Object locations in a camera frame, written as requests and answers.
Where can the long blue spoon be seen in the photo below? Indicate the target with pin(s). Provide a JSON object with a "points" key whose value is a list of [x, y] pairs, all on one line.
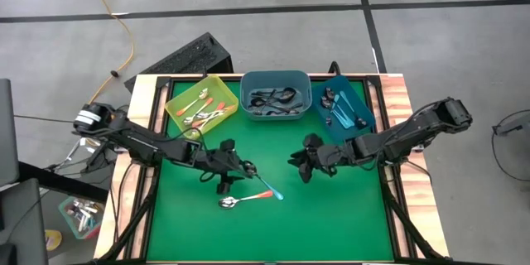
{"points": [[344, 120]]}

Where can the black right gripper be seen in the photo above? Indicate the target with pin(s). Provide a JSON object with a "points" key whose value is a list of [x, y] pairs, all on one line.
{"points": [[325, 157]]}

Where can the black perforated metal case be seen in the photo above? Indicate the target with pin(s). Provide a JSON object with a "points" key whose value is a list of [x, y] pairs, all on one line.
{"points": [[186, 58]]}

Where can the black clamp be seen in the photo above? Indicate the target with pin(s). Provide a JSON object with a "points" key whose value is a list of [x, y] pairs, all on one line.
{"points": [[334, 67]]}

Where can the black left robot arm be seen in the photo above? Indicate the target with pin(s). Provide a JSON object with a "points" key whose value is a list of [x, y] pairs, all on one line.
{"points": [[145, 145]]}

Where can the black floor beam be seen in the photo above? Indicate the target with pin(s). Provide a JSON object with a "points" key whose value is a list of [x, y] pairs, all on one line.
{"points": [[62, 182]]}

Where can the grey stand foot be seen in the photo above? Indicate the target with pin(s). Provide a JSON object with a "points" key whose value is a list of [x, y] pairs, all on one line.
{"points": [[511, 126]]}

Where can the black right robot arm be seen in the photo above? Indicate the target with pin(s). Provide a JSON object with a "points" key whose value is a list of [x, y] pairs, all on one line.
{"points": [[414, 132]]}

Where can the large black spoon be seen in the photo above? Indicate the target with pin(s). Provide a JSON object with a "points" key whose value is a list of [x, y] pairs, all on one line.
{"points": [[286, 98]]}

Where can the yellow disc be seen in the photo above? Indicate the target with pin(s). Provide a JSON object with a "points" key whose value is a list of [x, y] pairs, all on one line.
{"points": [[54, 240]]}

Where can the yellow-green plastic bin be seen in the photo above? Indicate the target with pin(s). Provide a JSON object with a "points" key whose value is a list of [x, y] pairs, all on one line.
{"points": [[219, 89]]}

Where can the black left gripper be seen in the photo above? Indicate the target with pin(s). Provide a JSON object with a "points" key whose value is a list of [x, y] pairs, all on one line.
{"points": [[219, 161]]}

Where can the black table brace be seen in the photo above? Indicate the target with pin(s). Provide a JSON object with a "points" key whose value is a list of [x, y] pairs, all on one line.
{"points": [[132, 219], [408, 221]]}

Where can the wooden-framed green table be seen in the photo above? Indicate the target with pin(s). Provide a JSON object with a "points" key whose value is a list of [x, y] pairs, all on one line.
{"points": [[395, 91]]}

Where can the black table rail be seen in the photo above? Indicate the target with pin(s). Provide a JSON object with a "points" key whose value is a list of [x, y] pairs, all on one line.
{"points": [[162, 82]]}

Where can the blue plastic bin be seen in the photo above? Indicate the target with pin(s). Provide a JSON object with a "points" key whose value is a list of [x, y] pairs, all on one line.
{"points": [[358, 105]]}

